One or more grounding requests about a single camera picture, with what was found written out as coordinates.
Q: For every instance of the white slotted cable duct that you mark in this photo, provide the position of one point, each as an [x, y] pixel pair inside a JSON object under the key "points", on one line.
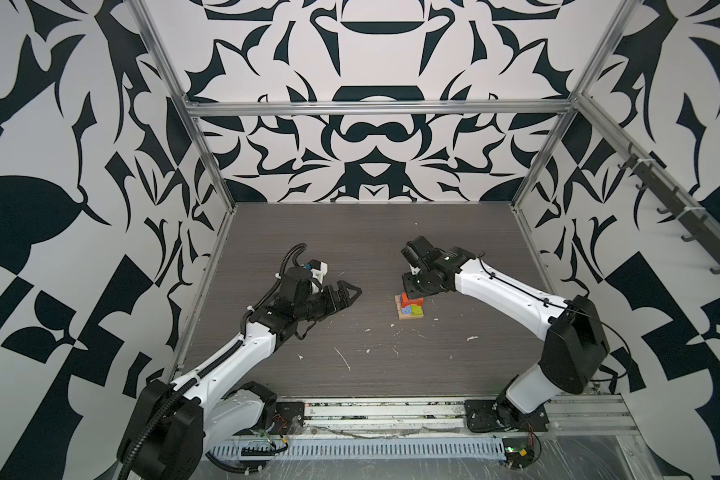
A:
{"points": [[321, 449]]}

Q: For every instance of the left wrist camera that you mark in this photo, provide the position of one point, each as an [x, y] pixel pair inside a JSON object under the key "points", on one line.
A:
{"points": [[318, 271]]}

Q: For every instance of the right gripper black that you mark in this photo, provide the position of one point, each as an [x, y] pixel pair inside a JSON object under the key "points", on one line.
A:
{"points": [[407, 283]]}

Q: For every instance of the wall hook rack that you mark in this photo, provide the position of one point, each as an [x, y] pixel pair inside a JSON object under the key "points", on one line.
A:
{"points": [[675, 202]]}

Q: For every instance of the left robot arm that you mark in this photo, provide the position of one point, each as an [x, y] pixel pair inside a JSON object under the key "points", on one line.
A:
{"points": [[175, 424]]}

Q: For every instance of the green circuit board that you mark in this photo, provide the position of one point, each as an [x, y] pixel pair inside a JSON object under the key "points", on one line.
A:
{"points": [[520, 454]]}

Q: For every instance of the aluminium front rail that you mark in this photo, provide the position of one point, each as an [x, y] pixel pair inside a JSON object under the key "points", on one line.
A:
{"points": [[399, 417]]}

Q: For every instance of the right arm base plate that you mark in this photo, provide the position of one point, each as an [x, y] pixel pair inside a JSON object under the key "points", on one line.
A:
{"points": [[489, 415]]}

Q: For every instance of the orange wood block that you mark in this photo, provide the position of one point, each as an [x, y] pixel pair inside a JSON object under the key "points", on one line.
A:
{"points": [[406, 301]]}

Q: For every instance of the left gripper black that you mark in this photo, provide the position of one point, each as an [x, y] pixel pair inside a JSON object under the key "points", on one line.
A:
{"points": [[330, 303]]}

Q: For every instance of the aluminium frame crossbar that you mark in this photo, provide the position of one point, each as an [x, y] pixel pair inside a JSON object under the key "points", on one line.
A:
{"points": [[376, 107]]}

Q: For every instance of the natural wood block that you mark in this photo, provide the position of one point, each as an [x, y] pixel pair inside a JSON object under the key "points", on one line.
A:
{"points": [[398, 307]]}

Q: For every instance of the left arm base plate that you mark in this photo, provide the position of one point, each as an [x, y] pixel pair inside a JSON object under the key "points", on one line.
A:
{"points": [[277, 418]]}

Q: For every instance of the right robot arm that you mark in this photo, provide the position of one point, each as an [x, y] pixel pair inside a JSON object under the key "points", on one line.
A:
{"points": [[574, 340]]}

